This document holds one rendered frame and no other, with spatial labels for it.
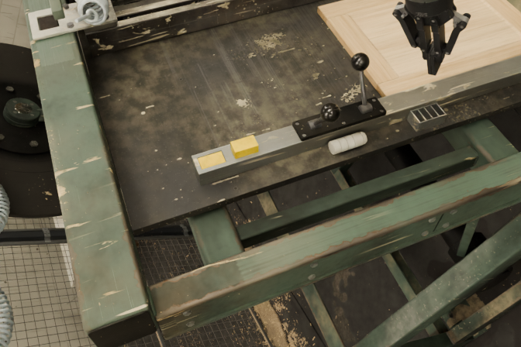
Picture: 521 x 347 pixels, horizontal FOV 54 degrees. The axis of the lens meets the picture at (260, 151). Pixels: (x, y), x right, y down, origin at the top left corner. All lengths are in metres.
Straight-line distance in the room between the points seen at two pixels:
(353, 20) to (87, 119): 0.72
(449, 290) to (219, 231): 0.91
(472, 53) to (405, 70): 0.18
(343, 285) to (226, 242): 2.15
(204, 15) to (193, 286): 0.72
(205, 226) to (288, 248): 0.20
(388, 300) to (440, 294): 1.18
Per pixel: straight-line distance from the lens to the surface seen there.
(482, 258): 1.65
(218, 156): 1.02
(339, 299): 3.14
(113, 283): 0.84
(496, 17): 1.51
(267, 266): 0.88
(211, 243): 1.00
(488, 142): 1.24
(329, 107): 0.95
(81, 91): 1.11
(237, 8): 1.36
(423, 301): 1.78
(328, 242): 0.91
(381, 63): 1.27
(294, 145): 1.04
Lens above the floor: 2.22
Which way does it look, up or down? 37 degrees down
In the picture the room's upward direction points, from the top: 85 degrees counter-clockwise
